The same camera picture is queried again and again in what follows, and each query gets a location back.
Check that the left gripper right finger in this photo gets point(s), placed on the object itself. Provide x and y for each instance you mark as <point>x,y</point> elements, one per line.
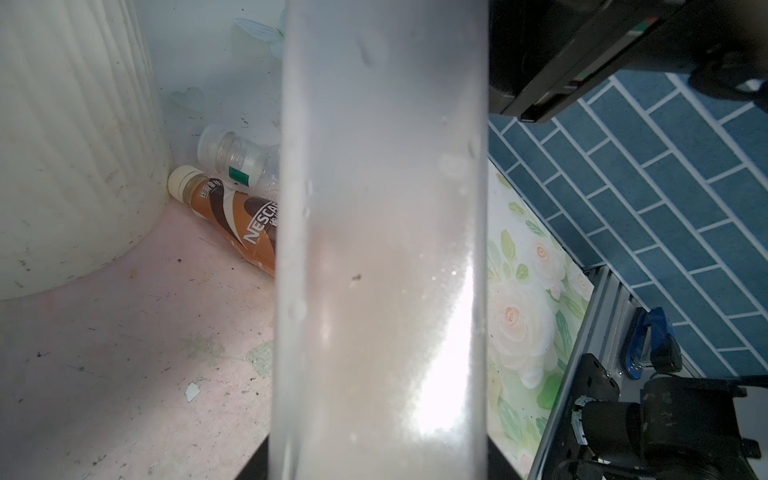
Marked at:
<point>499,468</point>

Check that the frosted clear square bottle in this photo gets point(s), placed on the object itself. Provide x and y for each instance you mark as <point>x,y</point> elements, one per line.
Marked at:
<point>379,368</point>

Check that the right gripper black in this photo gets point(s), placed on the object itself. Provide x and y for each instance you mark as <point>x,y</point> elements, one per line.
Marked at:
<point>545,55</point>

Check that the white ribbed trash bin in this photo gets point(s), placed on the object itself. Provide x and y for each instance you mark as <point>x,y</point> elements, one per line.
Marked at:
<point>84,155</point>

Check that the brown coffee bottle upright-lying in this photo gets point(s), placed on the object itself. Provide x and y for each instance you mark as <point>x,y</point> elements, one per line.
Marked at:
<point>248,223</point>

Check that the blue utility knife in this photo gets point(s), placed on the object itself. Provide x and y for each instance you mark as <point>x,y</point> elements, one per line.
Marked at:
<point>650,340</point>

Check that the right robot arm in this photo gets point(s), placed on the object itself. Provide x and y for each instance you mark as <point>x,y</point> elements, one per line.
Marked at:
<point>627,243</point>

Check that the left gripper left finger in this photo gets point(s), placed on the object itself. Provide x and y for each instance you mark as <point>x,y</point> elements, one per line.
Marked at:
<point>256,467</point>

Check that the clear bottle green white label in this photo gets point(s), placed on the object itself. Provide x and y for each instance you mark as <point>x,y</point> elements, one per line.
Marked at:
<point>254,167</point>

